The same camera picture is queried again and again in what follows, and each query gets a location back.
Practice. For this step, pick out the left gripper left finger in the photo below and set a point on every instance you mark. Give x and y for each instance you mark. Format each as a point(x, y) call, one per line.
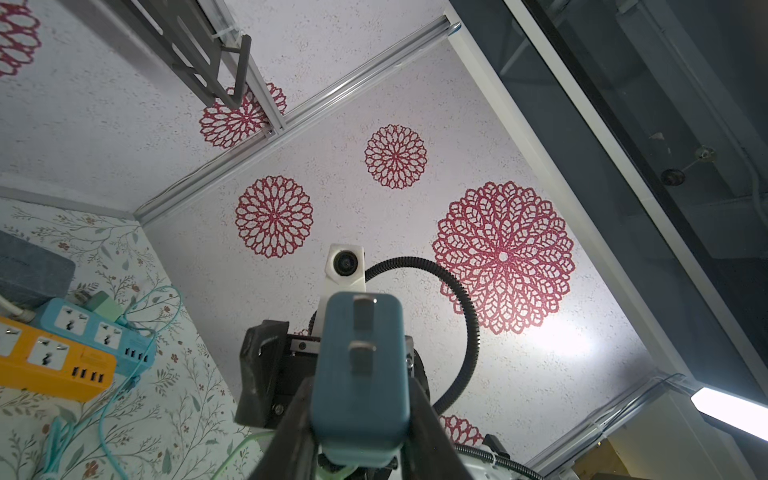
point(292, 453)

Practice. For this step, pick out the grey wall shelf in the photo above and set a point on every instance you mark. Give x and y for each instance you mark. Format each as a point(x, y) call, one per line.
point(198, 41)

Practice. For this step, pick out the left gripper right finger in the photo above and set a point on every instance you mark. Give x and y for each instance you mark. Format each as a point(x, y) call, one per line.
point(427, 453)

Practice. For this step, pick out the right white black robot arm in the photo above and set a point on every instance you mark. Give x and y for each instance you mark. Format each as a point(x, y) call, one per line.
point(485, 461)

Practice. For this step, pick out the teal power strip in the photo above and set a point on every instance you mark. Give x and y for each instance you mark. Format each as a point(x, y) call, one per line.
point(133, 351)

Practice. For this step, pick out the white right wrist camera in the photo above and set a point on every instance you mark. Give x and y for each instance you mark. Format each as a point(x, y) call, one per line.
point(344, 272)

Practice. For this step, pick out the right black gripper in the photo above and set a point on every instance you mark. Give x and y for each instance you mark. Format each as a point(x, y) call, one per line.
point(273, 365)

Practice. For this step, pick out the orange power strip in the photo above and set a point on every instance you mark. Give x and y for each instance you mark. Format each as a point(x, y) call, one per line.
point(43, 363)

